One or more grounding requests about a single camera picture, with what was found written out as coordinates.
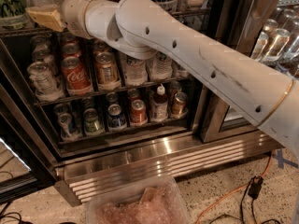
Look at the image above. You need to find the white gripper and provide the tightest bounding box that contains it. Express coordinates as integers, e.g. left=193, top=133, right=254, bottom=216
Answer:
left=26, top=0, right=96, bottom=39

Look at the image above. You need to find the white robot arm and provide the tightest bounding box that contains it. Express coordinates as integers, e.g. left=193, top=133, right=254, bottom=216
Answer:
left=26, top=0, right=299, bottom=157

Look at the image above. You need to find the green LaCroix can top shelf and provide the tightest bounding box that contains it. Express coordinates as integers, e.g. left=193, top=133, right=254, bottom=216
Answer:
left=0, top=0, right=29, bottom=30

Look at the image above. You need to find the front white can middle shelf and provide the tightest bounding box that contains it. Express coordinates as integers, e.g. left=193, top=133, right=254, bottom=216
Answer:
left=27, top=62, right=64, bottom=102

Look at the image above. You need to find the front orange can middle shelf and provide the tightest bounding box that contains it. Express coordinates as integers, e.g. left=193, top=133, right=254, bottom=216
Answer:
left=95, top=52, right=121, bottom=91

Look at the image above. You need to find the left water bottle middle shelf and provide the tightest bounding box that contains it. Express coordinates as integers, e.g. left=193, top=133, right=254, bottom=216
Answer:
left=125, top=57, right=148, bottom=86

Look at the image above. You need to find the right water bottle middle shelf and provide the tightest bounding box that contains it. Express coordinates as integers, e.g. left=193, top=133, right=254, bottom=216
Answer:
left=150, top=52, right=172, bottom=80

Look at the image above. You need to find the green can bottom shelf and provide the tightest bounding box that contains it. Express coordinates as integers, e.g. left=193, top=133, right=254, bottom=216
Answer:
left=83, top=108, right=105, bottom=136

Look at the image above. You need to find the blue white can bottom shelf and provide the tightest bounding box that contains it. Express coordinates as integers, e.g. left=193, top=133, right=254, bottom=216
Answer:
left=58, top=113, right=81, bottom=141

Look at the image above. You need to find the red can bottom shelf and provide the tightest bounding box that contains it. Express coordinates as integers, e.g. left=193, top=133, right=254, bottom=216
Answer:
left=130, top=100, right=148, bottom=126

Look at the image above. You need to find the white capped juice bottle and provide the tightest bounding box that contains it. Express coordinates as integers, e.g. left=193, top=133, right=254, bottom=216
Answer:
left=150, top=85, right=168, bottom=121

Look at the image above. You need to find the copper can bottom shelf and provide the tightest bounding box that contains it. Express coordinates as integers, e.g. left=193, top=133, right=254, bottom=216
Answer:
left=170, top=92, right=188, bottom=118

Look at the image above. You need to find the steel fridge base grille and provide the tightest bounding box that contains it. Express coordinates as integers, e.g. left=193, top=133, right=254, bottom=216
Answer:
left=54, top=131, right=281, bottom=206

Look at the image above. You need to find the front red Coca-Cola can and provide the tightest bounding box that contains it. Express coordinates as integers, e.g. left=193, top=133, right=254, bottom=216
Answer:
left=62, top=56, right=93, bottom=96

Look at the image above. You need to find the clear plastic bin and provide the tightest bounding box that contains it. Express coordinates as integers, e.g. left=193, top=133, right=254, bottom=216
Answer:
left=85, top=175, right=191, bottom=224

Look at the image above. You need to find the black power adapter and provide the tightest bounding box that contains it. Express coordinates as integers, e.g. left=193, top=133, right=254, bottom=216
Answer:
left=248, top=176, right=263, bottom=200

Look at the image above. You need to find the steel fridge door frame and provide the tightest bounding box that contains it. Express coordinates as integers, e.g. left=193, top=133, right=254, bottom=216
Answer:
left=200, top=0, right=291, bottom=144

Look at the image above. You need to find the orange extension cable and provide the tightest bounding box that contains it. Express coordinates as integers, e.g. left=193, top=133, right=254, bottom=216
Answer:
left=194, top=151, right=275, bottom=224

